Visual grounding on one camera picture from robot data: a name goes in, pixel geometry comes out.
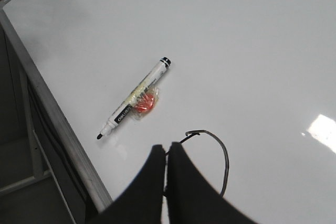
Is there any red round magnet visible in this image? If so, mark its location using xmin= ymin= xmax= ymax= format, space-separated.
xmin=134 ymin=92 xmax=156 ymax=114

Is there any grey metal table frame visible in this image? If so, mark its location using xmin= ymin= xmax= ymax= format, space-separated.
xmin=0 ymin=24 xmax=77 ymax=224

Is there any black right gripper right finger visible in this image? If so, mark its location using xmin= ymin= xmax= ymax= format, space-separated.
xmin=166 ymin=142 xmax=254 ymax=223

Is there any white black whiteboard marker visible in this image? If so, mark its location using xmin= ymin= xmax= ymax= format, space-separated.
xmin=97 ymin=57 xmax=171 ymax=140

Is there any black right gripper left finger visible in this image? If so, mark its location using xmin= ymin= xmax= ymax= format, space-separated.
xmin=90 ymin=145 xmax=166 ymax=223

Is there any white whiteboard with aluminium frame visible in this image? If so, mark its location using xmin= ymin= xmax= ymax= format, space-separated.
xmin=3 ymin=0 xmax=335 ymax=223

